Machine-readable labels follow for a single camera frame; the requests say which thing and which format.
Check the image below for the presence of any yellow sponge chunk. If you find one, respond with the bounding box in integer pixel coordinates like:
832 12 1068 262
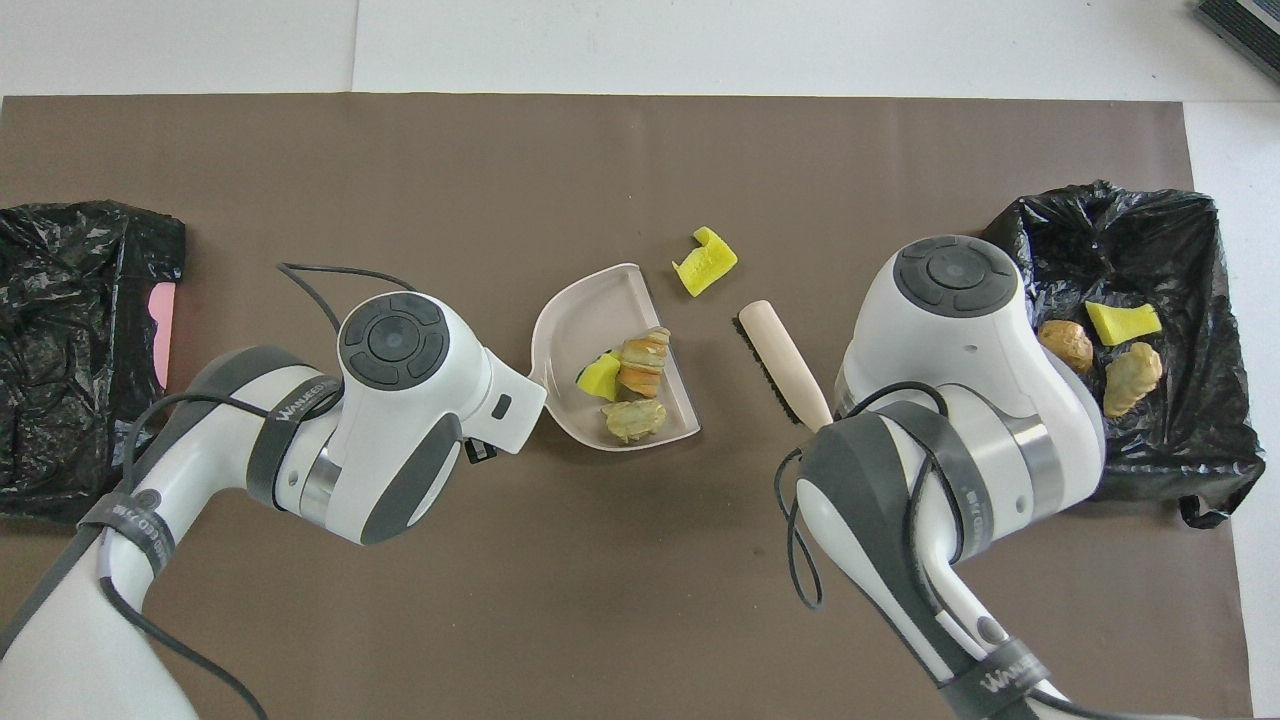
577 350 623 403

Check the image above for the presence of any pale trash piece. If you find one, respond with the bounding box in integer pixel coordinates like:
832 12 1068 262
617 327 673 399
601 398 668 445
1102 342 1164 418

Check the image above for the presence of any beige plastic dustpan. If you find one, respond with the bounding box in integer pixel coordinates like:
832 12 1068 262
528 263 702 453

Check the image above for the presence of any notched yellow sponge piece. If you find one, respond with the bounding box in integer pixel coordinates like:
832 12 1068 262
672 226 739 298

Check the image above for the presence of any beige hand brush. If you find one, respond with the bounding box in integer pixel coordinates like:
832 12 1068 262
733 299 834 433

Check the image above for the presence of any brown bread roll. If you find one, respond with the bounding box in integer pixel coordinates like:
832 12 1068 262
1040 319 1095 376

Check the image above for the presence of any yellow sponge wedge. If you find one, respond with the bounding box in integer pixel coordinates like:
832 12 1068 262
1085 300 1163 347

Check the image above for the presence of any black-bagged pink bin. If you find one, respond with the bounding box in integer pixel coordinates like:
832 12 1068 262
0 200 187 521

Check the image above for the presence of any black-bagged open bin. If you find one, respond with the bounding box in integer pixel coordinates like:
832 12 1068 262
985 180 1267 530

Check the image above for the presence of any brown table mat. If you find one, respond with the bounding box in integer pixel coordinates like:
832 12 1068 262
0 94 1253 720

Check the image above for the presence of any dark ribbed device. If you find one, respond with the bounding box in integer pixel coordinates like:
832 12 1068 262
1196 0 1280 83

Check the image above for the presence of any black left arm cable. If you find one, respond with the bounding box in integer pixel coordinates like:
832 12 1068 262
95 262 421 720

